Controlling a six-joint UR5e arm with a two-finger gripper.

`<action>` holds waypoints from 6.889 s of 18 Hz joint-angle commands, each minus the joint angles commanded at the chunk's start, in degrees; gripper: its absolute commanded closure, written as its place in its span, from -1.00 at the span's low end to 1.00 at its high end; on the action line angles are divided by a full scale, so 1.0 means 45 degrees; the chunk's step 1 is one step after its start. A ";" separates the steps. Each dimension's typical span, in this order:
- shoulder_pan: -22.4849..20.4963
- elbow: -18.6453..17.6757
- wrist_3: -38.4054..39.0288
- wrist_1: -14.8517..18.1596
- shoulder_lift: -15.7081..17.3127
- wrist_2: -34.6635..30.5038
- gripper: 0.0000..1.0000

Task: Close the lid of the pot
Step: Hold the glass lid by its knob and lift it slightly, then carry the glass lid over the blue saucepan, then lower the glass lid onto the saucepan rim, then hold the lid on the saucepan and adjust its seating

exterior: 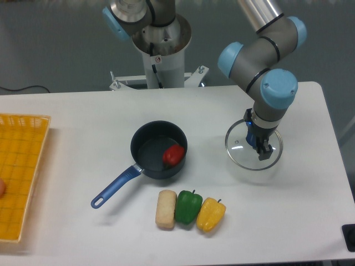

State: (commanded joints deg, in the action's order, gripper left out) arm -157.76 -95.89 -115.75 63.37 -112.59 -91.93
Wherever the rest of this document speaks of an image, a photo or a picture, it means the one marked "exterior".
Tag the green bell pepper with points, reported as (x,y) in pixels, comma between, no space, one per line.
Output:
(187,207)

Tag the red bell pepper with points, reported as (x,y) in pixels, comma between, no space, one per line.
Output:
(173,155)

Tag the glass pot lid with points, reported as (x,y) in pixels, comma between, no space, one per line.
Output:
(245,155)

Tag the beige bread loaf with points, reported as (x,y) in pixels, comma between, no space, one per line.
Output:
(165,209)

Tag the dark pot with blue handle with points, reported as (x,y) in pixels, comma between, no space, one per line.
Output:
(147,148)

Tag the yellow woven basket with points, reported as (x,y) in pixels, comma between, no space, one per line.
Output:
(23,138)

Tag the black device at table edge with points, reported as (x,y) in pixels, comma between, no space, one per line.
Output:
(349,236)

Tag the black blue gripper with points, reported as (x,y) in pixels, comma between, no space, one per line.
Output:
(258,134)

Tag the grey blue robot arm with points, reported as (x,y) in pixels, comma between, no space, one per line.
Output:
(251,67)

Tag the yellow bell pepper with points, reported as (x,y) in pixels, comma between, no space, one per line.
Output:
(211,213)

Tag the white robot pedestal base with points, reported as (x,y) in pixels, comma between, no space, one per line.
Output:
(163,54)

